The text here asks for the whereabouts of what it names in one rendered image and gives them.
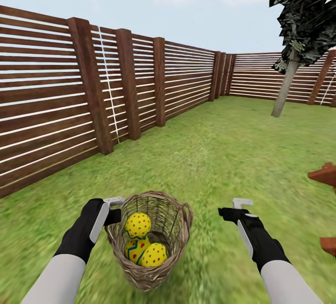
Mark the wicker basket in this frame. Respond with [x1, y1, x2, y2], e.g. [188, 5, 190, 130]
[105, 191, 194, 292]

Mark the easter egg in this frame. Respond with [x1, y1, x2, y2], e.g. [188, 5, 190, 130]
[141, 241, 169, 267]
[124, 237, 150, 266]
[124, 211, 152, 240]

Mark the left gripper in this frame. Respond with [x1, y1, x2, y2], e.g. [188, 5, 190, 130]
[104, 208, 122, 226]

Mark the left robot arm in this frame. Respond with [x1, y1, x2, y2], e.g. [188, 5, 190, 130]
[20, 196, 125, 304]

